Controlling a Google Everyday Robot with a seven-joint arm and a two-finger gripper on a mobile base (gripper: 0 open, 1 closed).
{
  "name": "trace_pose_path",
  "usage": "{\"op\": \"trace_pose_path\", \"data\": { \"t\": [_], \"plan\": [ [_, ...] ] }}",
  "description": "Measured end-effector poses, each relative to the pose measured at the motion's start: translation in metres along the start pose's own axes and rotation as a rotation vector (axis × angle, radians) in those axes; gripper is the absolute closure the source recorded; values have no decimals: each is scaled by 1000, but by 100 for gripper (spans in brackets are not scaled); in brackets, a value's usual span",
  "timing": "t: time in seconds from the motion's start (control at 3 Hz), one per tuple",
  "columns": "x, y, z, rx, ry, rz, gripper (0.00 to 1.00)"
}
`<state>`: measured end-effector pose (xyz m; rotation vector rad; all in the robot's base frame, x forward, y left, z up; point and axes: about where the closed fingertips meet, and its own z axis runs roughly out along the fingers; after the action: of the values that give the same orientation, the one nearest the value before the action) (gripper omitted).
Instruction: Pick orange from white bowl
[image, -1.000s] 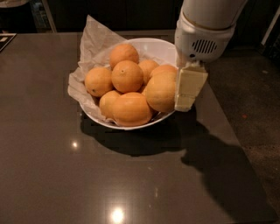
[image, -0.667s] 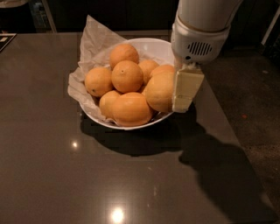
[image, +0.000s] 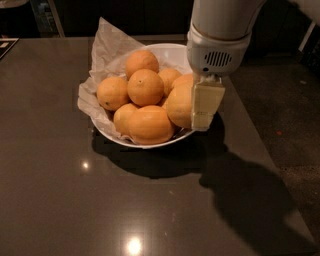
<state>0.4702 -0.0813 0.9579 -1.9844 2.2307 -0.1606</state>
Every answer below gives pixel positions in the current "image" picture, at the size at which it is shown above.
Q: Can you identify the back middle orange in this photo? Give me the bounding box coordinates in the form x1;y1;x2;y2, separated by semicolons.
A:
158;68;181;97

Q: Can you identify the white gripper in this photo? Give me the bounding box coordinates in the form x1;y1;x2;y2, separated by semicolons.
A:
187;25;251;131

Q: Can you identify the center orange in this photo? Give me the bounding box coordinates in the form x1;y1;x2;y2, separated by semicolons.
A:
128;69;164;106

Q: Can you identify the white ceramic bowl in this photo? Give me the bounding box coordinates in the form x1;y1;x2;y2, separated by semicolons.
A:
78;43;193;149

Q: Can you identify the back right orange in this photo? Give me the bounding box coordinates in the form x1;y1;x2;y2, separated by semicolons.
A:
172;73;193;87

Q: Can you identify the front left orange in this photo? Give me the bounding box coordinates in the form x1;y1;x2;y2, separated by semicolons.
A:
113;103;139;135

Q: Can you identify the white crumpled paper liner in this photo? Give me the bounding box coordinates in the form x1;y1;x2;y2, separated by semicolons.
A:
76;16;188;141

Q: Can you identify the top back orange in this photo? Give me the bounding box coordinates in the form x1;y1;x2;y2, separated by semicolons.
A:
125;50;159;78

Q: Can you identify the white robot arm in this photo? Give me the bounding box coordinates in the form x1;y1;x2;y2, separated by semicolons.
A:
187;0;320;131

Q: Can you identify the dark framed object on table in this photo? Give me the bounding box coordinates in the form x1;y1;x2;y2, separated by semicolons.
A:
0;38;19;59

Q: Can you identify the large orange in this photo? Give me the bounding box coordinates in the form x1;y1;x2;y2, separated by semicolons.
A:
128;105;175;145
166;82;193;128

